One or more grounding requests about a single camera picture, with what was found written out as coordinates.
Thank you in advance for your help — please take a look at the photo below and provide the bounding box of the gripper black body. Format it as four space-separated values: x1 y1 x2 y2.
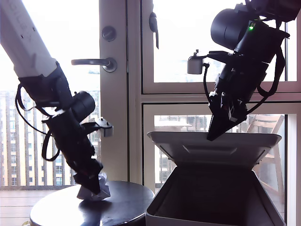
209 56 269 123

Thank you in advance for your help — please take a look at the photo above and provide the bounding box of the white paper ball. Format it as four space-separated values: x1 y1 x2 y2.
77 173 111 201

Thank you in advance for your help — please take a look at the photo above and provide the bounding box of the grey bin lid with sticker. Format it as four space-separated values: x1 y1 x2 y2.
147 131 282 171

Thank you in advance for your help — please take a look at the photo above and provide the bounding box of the grey recycling bin body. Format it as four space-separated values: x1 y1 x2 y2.
145 164 286 226

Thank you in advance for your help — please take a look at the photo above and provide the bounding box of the round black stool top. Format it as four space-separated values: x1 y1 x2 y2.
30 180 156 226

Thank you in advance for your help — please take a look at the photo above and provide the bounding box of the white glazed balcony door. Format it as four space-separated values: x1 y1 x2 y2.
0 0 129 189

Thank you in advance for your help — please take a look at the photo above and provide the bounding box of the wooden folding chair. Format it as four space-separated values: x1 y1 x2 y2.
244 114 285 203

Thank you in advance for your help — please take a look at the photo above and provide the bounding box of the wooden balcony table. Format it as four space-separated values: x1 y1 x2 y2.
154 121 192 132

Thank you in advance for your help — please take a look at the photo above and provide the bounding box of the balcony railing with slats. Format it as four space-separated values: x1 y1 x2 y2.
0 90 102 190

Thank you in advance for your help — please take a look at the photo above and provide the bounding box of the round metal door lock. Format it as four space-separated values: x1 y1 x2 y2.
101 25 117 42

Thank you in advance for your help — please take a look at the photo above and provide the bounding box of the thin black camera cable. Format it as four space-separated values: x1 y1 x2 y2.
203 62 214 106

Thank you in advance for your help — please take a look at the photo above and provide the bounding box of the white window frame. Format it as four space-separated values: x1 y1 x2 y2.
128 0 301 210

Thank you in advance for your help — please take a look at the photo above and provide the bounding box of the black looped cable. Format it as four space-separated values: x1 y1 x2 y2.
41 130 61 162
15 84 51 136
244 21 287 113

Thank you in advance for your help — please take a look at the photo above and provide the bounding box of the dark window handle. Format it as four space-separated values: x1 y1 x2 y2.
149 11 160 49

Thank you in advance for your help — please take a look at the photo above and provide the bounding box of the metal door lever handle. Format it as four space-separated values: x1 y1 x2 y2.
71 57 118 73

